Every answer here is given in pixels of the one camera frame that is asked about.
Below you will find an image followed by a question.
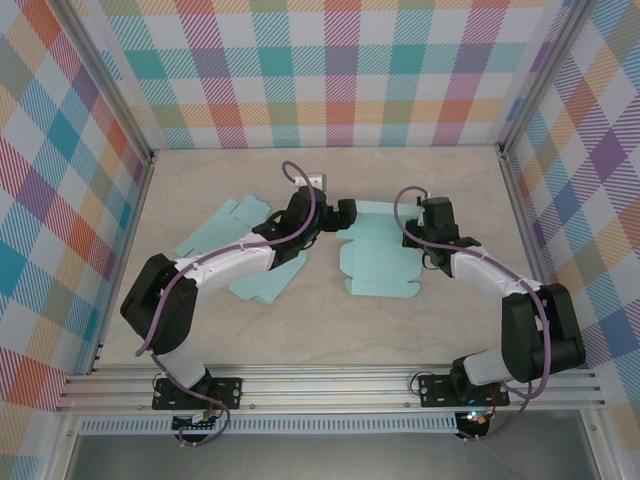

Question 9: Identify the aluminium frame leg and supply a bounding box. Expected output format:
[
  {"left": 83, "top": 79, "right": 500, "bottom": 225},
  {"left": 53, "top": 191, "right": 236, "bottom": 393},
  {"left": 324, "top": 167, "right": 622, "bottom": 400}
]
[
  {"left": 579, "top": 410, "right": 615, "bottom": 480},
  {"left": 47, "top": 412, "right": 81, "bottom": 480}
]

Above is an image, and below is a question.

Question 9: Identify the purple cable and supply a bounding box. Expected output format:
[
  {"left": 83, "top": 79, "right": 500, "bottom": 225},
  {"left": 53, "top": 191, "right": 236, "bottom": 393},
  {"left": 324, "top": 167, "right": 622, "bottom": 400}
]
[
  {"left": 134, "top": 160, "right": 321, "bottom": 447},
  {"left": 393, "top": 185, "right": 551, "bottom": 444}
]

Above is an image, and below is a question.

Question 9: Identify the aluminium mounting rail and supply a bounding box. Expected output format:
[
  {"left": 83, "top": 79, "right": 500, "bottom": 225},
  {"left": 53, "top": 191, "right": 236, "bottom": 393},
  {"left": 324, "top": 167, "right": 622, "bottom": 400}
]
[{"left": 54, "top": 362, "right": 607, "bottom": 415}]

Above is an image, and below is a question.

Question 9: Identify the aluminium corner post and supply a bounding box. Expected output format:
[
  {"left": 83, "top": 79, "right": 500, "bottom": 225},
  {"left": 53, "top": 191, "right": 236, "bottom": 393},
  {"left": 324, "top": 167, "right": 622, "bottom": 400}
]
[
  {"left": 498, "top": 0, "right": 595, "bottom": 152},
  {"left": 49, "top": 0, "right": 157, "bottom": 162}
]

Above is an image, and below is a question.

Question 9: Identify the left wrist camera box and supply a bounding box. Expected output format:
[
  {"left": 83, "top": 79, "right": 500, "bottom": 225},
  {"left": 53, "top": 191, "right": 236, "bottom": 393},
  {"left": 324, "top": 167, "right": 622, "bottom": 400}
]
[{"left": 293, "top": 173, "right": 330, "bottom": 193}]

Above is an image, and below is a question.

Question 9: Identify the aluminium side rail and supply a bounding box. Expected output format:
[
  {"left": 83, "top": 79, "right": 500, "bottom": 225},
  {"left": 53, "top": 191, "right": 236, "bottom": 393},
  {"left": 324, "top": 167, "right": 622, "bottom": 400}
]
[
  {"left": 497, "top": 144, "right": 572, "bottom": 370},
  {"left": 87, "top": 149, "right": 159, "bottom": 376}
]

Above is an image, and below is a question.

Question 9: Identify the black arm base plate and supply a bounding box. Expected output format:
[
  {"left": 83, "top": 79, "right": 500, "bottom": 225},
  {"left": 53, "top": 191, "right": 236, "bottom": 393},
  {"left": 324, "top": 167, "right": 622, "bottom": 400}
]
[
  {"left": 152, "top": 377, "right": 245, "bottom": 412},
  {"left": 417, "top": 374, "right": 511, "bottom": 409}
]

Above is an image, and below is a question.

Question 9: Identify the small black circuit board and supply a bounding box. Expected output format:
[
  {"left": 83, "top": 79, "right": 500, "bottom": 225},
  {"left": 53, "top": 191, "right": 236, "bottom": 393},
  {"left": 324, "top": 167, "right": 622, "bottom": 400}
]
[
  {"left": 171, "top": 412, "right": 222, "bottom": 434},
  {"left": 455, "top": 409, "right": 492, "bottom": 432}
]

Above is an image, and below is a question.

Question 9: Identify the light blue paper box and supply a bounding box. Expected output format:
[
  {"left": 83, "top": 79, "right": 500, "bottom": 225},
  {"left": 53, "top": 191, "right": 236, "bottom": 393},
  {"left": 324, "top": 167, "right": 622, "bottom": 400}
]
[
  {"left": 335, "top": 199, "right": 427, "bottom": 298},
  {"left": 173, "top": 195, "right": 310, "bottom": 304}
]

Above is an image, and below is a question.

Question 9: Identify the grey metal panel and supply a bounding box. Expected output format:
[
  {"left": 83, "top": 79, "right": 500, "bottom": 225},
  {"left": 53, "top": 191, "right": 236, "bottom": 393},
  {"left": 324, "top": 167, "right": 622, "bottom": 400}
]
[{"left": 62, "top": 433, "right": 604, "bottom": 480}]

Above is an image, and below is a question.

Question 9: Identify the white slotted cable duct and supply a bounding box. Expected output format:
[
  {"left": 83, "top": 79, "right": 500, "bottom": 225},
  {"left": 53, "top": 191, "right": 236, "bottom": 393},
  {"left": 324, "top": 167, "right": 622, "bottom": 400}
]
[{"left": 78, "top": 417, "right": 460, "bottom": 436}]

